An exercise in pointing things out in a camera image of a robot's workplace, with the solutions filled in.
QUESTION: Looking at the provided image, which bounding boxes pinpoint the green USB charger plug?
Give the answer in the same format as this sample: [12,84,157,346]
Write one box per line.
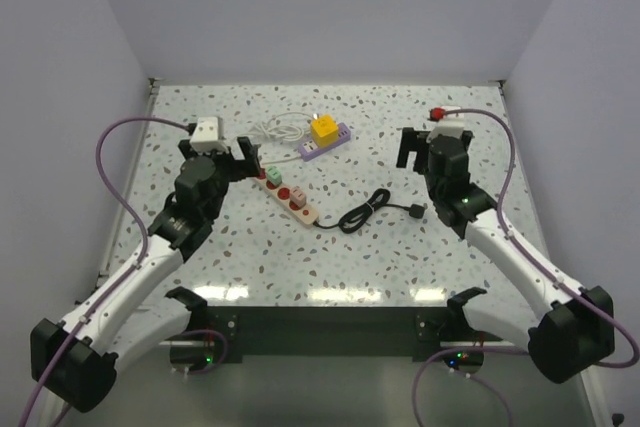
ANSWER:
[265,165,283,187]

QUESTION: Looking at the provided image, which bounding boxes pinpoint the beige power strip red sockets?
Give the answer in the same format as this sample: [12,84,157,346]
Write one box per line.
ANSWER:
[252,167,319,227]

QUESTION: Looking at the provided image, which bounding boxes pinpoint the pink brown USB charger plug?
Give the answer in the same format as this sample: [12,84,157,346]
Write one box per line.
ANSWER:
[290,187,307,208]

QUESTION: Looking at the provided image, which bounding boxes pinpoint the yellow cube socket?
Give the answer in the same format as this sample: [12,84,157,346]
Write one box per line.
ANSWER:
[310,115,339,148]

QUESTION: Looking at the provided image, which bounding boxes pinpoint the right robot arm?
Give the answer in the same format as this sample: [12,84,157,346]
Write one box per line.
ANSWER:
[396,127,615,384]

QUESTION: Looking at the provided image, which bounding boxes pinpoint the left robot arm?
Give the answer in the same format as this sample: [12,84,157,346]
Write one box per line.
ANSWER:
[30,137,261,412]

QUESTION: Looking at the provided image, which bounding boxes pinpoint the purple power strip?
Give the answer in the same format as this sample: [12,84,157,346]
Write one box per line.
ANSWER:
[297,122,352,162]

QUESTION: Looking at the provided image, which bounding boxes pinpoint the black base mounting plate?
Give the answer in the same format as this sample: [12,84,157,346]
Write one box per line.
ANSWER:
[148,305,506,366]

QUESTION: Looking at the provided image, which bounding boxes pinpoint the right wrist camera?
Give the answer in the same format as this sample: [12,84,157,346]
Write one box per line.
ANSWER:
[428,106,465,141]

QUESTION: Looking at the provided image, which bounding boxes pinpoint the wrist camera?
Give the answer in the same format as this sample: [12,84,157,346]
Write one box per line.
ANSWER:
[189,116,227,154]
[428,106,465,141]

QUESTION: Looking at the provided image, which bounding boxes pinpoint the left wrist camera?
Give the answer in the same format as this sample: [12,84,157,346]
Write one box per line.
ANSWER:
[189,116,227,154]

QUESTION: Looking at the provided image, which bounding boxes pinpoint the white power cable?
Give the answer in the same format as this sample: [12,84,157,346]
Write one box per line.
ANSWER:
[247,111,321,166]

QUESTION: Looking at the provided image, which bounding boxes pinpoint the aluminium rail frame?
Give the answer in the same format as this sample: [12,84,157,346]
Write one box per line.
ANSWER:
[37,77,616,427]

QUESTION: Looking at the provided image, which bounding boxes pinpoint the black power cable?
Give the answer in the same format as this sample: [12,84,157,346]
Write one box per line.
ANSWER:
[313,188,427,234]

